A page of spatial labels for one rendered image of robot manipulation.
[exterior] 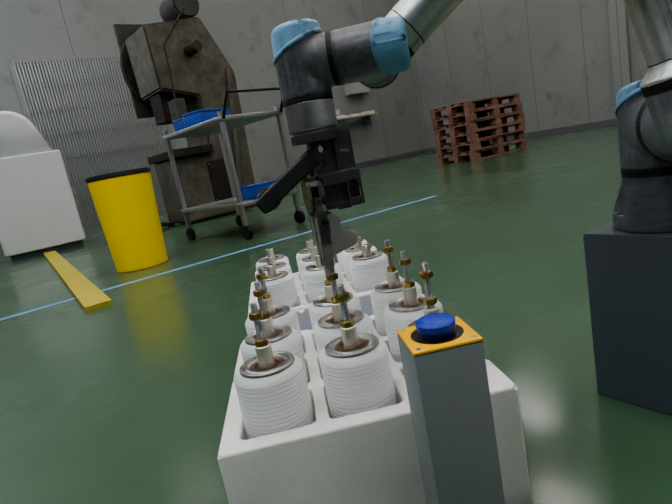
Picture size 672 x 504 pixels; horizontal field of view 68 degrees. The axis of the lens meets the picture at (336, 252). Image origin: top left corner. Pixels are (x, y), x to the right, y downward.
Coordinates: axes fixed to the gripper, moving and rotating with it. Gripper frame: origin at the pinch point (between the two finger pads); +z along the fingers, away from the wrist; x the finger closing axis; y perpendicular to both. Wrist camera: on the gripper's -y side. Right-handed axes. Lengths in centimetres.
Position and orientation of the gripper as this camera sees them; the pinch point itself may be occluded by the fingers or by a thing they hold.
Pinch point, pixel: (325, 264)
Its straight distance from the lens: 77.7
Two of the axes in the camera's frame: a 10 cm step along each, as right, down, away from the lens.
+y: 9.6, -2.2, 1.8
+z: 1.8, 9.6, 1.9
